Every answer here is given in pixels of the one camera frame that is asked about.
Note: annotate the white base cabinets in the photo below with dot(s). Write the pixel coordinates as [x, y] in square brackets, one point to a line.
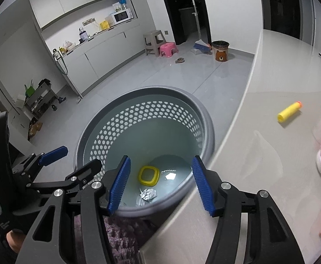
[108, 52]

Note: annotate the small white paper scrap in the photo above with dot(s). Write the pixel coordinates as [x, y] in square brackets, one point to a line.
[171, 176]

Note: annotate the crumpled white paper ball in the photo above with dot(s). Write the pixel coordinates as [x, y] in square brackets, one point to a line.
[148, 194]

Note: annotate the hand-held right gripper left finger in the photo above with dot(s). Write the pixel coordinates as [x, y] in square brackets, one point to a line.
[119, 187]

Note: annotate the white plastic bag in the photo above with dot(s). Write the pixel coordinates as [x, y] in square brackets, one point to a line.
[68, 45]

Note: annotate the person's left hand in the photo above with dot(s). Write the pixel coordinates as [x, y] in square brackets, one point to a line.
[14, 242]

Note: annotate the white microwave oven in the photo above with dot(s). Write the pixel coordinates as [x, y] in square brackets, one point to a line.
[120, 16]

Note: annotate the yellow square plastic lid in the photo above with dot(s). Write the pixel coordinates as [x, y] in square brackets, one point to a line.
[142, 176]

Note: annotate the pink plastic stool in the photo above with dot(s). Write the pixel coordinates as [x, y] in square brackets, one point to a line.
[168, 46]

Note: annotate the dark jar with white lid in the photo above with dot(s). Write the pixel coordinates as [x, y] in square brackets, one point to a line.
[83, 35]

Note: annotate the grey plastic stool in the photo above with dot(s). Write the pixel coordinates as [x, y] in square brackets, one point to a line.
[152, 34]

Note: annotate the grey perforated plastic basket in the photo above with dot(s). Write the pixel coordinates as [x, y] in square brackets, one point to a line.
[149, 115]

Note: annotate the yellow tube with orange cap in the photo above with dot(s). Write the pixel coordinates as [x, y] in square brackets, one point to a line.
[288, 112]

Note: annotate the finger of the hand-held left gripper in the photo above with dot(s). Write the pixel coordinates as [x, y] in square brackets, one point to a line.
[86, 172]
[53, 154]

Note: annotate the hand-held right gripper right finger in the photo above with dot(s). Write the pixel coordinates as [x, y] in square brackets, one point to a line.
[203, 189]

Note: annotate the yellow box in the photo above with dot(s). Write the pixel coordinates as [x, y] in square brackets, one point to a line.
[104, 25]

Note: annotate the purple fuzzy garment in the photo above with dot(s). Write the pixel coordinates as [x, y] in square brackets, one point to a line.
[122, 239]

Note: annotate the brown wicker waste bin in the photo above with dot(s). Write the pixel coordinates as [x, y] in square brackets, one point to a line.
[220, 52]

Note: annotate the grey dustpan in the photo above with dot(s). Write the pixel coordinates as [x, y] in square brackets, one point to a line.
[196, 51]

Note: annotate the cardboard box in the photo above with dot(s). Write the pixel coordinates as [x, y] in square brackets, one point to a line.
[36, 128]

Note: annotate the brown slippers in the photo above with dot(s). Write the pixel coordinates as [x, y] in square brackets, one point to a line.
[180, 60]

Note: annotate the wall outlet panel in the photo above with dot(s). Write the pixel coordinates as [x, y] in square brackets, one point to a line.
[89, 21]

